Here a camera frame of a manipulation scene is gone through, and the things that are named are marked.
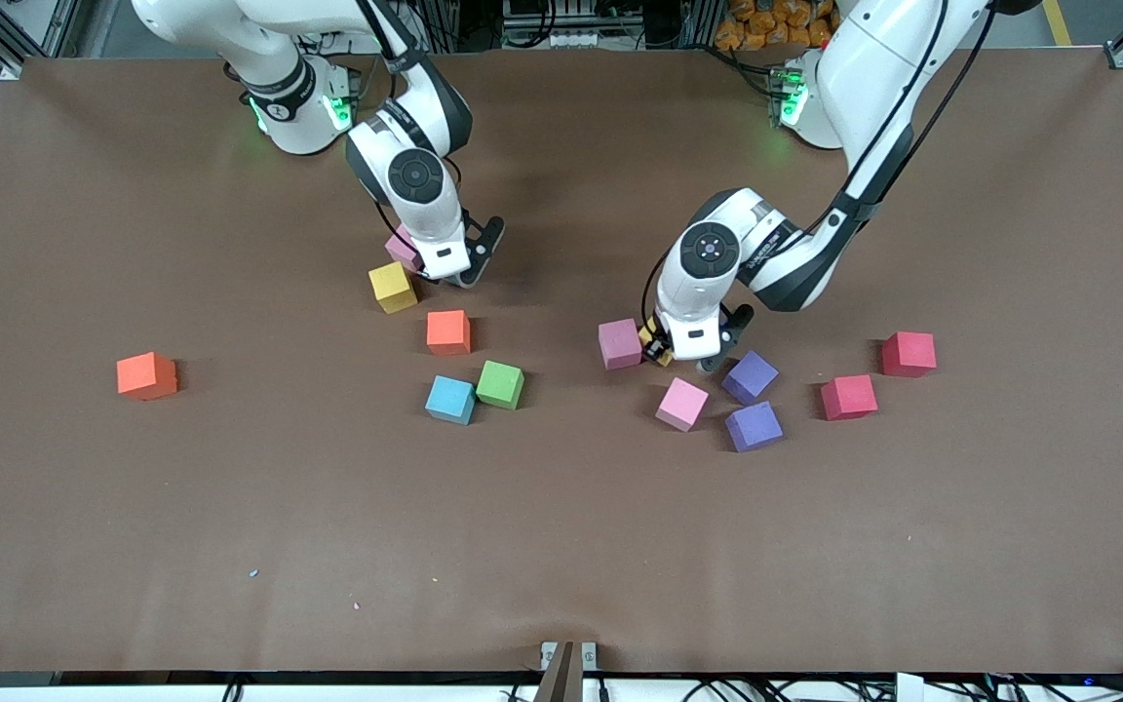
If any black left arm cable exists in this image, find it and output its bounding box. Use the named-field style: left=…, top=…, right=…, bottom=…
left=641, top=255, right=684, bottom=332

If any white power strip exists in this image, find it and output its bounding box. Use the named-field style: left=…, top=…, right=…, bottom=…
left=501, top=0, right=613, bottom=50

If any yellow foam block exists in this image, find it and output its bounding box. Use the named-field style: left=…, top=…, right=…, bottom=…
left=368, top=261, right=419, bottom=315
left=638, top=325, right=677, bottom=369

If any red foam block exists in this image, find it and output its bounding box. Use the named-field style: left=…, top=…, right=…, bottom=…
left=821, top=374, right=879, bottom=422
left=880, top=331, right=938, bottom=378

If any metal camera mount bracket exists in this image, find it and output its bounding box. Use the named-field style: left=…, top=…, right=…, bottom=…
left=540, top=641, right=599, bottom=702

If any blue foam block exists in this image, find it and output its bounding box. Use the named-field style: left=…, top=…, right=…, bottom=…
left=425, top=375, right=478, bottom=426

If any bright pink foam block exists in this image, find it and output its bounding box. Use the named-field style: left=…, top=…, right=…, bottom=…
left=655, top=377, right=710, bottom=433

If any dusty pink foam block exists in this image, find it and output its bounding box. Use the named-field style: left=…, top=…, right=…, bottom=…
left=385, top=226, right=423, bottom=274
left=599, top=318, right=643, bottom=371

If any purple foam block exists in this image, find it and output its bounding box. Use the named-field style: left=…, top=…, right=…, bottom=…
left=721, top=350, right=780, bottom=406
left=725, top=401, right=785, bottom=453

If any green foam block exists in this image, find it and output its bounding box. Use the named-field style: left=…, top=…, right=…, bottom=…
left=476, top=361, right=526, bottom=410

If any pile of orange items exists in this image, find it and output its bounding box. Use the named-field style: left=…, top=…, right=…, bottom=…
left=715, top=0, right=840, bottom=52

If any paper table cover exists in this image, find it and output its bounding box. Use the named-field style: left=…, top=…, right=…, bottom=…
left=0, top=49, right=1123, bottom=676

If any orange foam block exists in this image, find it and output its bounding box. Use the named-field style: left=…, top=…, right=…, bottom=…
left=116, top=352, right=179, bottom=402
left=426, top=310, right=473, bottom=356

